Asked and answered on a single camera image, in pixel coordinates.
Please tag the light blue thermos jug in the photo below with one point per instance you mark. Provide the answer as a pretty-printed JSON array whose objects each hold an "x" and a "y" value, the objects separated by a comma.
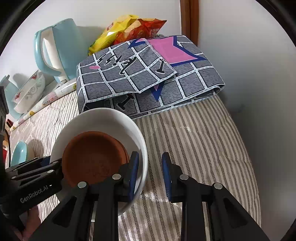
[{"x": 10, "y": 90}]

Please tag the orange chips bag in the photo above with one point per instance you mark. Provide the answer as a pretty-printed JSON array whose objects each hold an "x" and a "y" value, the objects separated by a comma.
[{"x": 141, "y": 28}]

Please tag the large white bowl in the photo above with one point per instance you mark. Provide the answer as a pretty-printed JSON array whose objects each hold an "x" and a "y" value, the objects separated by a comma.
[{"x": 119, "y": 126}]

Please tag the striped quilted table cover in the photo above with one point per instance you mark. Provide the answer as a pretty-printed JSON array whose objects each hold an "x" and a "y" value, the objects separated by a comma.
[{"x": 200, "y": 137}]

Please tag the rolled fruit-print sheet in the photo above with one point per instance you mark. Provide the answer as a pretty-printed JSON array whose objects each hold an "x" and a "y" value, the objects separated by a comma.
[{"x": 56, "y": 94}]

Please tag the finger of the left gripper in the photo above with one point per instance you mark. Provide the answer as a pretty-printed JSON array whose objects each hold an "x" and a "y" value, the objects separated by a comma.
[
  {"x": 30, "y": 165},
  {"x": 51, "y": 174}
]

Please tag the light blue electric kettle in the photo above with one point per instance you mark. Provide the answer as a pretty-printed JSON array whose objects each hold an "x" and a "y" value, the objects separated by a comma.
[{"x": 59, "y": 48}]

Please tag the white patterned bowl lower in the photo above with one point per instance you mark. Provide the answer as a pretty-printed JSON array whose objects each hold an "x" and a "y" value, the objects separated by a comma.
[{"x": 28, "y": 96}]

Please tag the person's left hand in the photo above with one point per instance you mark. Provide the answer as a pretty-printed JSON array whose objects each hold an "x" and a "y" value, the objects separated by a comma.
[{"x": 33, "y": 222}]

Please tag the brown wooden door frame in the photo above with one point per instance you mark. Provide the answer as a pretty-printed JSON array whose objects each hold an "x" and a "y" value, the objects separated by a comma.
[{"x": 190, "y": 19}]

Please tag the brown clay bowl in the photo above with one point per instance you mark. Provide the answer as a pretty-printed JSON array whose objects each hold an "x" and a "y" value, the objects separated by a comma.
[
  {"x": 90, "y": 157},
  {"x": 121, "y": 151}
]

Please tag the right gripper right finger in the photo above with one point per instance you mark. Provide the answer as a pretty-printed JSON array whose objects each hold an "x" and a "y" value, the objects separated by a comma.
[{"x": 209, "y": 212}]

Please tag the blue plastic plate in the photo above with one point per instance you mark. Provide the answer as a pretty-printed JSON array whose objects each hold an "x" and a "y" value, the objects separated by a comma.
[{"x": 19, "y": 154}]

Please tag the yellow chips bag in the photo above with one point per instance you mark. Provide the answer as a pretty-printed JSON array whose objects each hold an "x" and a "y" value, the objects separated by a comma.
[{"x": 110, "y": 33}]

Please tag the floral white bowl upper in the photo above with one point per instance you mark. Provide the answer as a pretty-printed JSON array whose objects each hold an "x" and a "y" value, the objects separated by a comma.
[{"x": 26, "y": 86}]

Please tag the grey checked folded cloth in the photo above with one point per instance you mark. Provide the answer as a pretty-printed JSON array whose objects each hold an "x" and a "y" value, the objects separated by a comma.
[{"x": 144, "y": 76}]

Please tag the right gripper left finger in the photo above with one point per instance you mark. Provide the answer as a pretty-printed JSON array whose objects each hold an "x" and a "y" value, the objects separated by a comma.
[{"x": 71, "y": 219}]

